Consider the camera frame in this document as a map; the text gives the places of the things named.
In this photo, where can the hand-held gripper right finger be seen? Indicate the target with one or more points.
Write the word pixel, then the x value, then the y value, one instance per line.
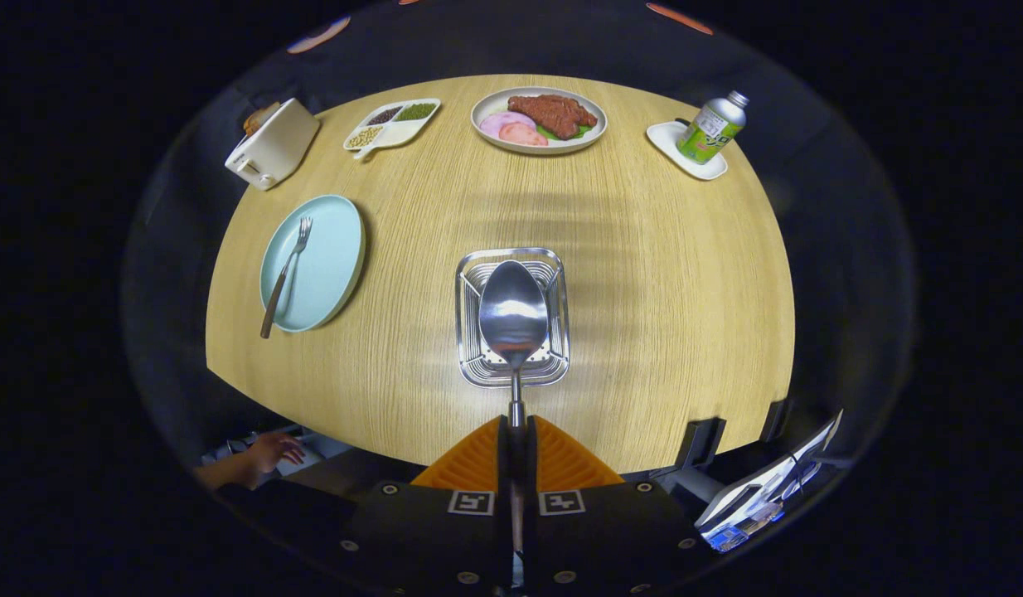
pixel 531 464

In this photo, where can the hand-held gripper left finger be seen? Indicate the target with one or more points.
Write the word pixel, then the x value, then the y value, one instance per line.
pixel 505 464

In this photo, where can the silver metal spoon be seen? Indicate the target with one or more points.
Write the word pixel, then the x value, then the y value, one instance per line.
pixel 513 315

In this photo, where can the silver laptop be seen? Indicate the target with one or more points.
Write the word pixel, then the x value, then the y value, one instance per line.
pixel 752 497

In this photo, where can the light blue round plate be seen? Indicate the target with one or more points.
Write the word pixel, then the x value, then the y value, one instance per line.
pixel 329 257

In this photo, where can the pink ham slice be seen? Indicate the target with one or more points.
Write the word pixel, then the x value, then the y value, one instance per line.
pixel 499 122
pixel 524 136

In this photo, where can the green lettuce leaf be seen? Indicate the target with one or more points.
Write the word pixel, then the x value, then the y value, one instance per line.
pixel 579 132

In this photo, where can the white divided dish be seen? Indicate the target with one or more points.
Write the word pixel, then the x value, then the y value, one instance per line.
pixel 404 133

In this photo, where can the small white coaster tray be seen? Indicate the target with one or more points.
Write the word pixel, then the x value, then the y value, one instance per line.
pixel 667 139

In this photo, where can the brown meat steak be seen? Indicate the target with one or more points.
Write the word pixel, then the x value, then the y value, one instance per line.
pixel 557 112

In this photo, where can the pile of yellow soybeans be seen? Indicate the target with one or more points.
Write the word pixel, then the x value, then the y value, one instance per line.
pixel 364 138

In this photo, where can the white oval dinner plate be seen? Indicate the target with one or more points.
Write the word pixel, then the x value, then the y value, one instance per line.
pixel 495 104

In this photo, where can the pile of green beans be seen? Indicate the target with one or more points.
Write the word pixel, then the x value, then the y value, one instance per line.
pixel 417 111

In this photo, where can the pile of dark red beans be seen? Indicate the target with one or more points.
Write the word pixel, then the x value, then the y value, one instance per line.
pixel 385 115

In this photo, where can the green label metal bottle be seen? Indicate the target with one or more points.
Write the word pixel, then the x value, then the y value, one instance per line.
pixel 710 128

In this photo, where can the cream white toaster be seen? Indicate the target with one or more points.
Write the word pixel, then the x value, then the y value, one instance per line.
pixel 275 149

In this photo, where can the toasted bread slice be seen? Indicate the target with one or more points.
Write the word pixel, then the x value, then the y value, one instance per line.
pixel 269 110
pixel 254 123

